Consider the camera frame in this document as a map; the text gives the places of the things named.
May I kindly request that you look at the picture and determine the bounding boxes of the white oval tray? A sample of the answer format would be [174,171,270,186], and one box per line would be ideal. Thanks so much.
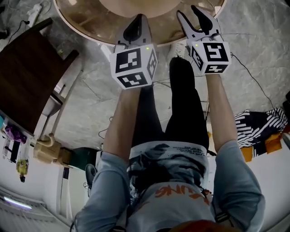
[2,135,30,163]

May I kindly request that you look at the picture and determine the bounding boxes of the wooden chair with curved back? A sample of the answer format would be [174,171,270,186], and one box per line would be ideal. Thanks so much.
[33,67,85,165]

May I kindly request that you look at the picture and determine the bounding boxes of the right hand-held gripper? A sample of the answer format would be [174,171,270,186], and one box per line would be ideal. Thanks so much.
[176,5,232,76]

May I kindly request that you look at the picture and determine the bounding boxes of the dark green bin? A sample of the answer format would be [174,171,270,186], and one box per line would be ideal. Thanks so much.
[69,147,98,171]

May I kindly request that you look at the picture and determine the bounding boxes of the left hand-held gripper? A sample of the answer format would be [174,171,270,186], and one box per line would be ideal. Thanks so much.
[109,13,159,90]

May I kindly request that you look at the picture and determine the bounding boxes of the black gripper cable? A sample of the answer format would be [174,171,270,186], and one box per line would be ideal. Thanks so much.
[230,53,276,110]

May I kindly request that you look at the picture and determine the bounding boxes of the black harness strap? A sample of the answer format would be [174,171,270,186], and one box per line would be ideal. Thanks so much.
[214,210,235,228]

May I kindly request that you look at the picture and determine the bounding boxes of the dark wooden desk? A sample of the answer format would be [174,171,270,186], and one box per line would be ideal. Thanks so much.
[0,17,80,137]

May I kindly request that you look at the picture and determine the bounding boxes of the person's printed grey shirt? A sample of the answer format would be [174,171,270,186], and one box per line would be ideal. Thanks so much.
[126,140,209,198]

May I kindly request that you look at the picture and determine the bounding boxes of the person's light blue sweatshirt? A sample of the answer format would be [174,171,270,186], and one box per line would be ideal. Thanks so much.
[73,140,266,232]

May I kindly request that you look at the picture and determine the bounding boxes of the black white striped cloth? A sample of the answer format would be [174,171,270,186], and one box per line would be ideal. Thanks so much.
[234,107,289,157]

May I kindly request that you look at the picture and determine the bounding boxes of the yellow toy figure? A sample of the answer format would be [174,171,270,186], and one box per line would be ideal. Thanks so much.
[15,159,29,183]

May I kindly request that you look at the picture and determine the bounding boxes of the person's white shoe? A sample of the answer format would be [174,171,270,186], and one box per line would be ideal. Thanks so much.
[167,41,189,59]

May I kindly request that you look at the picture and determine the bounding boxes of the black handled tool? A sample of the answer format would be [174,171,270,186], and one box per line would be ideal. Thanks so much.
[8,141,20,163]

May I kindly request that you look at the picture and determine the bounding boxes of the orange cushion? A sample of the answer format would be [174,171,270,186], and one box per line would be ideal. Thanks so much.
[239,132,290,163]

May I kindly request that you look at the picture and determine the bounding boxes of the person's left forearm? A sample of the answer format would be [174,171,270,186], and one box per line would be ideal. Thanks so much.
[102,87,141,163]

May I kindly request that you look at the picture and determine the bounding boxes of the purple cloth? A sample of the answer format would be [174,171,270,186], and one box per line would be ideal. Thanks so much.
[4,125,28,144]

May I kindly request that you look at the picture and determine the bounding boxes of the person's black trousers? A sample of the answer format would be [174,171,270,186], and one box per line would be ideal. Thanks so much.
[132,56,210,150]

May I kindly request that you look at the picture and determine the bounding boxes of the beige round basin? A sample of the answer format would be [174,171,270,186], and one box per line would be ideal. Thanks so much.
[53,0,227,48]

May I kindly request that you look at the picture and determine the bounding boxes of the person's right forearm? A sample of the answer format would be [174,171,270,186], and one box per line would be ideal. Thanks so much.
[204,73,239,155]

